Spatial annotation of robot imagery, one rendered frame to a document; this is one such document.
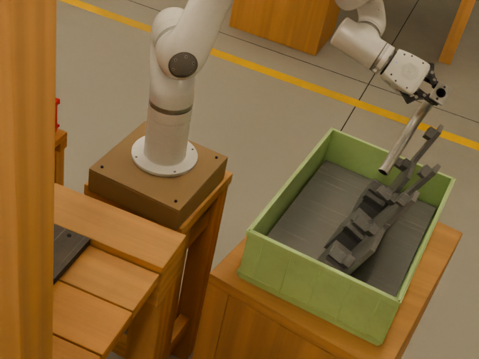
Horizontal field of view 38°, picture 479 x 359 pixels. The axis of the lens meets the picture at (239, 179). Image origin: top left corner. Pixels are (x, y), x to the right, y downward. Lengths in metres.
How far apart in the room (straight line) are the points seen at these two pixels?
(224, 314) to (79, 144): 1.87
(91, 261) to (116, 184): 0.27
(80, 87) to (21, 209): 3.15
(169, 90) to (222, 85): 2.46
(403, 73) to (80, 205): 0.92
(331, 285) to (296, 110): 2.52
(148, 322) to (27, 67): 1.20
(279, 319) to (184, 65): 0.69
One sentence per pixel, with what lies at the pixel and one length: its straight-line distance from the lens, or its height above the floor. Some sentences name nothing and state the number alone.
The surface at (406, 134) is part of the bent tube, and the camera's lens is 2.00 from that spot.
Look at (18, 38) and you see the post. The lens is 0.81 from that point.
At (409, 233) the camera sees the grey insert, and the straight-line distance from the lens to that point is 2.10.
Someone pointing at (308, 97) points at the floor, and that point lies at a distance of 4.34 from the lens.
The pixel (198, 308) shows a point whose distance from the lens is 2.47.
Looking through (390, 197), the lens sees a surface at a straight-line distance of 1.91.
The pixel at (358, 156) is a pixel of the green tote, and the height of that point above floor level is 0.91.
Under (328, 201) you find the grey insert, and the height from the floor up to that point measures 0.85.
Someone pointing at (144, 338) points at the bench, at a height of 0.56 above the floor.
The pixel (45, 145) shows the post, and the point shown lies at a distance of 0.94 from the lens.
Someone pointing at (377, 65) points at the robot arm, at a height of 1.31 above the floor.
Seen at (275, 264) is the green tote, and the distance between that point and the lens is 1.78.
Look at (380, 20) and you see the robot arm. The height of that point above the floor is 1.39.
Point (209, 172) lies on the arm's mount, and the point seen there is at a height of 0.93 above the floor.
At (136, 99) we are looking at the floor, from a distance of 4.01.
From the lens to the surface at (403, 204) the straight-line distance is 1.71.
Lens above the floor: 2.11
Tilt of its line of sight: 37 degrees down
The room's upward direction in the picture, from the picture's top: 12 degrees clockwise
